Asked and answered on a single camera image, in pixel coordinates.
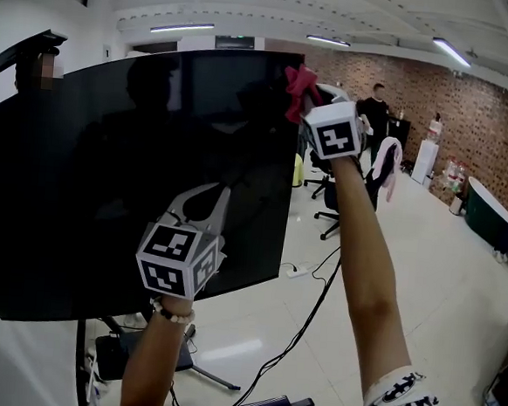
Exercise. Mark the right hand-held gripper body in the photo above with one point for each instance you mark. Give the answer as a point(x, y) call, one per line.
point(336, 134)

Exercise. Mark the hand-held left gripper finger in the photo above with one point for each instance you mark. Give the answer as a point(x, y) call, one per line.
point(220, 212)
point(184, 201)

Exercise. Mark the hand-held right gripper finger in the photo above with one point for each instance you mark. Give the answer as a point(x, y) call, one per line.
point(332, 93)

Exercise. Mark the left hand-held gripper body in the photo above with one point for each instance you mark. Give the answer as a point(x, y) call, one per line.
point(171, 257)

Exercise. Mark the red cloth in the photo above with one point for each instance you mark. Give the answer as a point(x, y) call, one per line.
point(298, 92)

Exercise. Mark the large black television screen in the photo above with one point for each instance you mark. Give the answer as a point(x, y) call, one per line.
point(108, 164)

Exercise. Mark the person's left forearm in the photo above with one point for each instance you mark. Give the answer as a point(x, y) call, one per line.
point(154, 356)

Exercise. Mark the person's right forearm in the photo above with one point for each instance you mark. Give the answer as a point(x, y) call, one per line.
point(366, 272)

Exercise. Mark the black office chair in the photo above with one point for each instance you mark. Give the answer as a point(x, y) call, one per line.
point(319, 176)
point(332, 204)

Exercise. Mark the yellow-green covered table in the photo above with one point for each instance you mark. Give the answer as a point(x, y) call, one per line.
point(298, 170)

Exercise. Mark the long ceiling light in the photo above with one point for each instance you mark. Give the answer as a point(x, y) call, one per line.
point(328, 40)
point(452, 51)
point(182, 28)

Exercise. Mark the black cabinet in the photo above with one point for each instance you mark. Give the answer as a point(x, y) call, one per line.
point(398, 134)

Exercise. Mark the pink garment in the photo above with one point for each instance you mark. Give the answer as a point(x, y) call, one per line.
point(392, 165)

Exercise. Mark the white water dispenser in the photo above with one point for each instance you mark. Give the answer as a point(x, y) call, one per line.
point(427, 154)

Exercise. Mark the white power strip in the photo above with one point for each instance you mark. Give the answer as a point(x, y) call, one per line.
point(299, 271)

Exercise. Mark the black screen stand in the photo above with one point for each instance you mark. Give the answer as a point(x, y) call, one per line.
point(115, 353)

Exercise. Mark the pack of drink bottles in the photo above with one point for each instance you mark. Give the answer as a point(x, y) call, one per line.
point(454, 174)

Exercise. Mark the green bathtub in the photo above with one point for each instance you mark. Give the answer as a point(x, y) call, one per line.
point(489, 212)

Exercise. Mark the black tilted monitor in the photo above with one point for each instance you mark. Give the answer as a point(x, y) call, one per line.
point(25, 50)

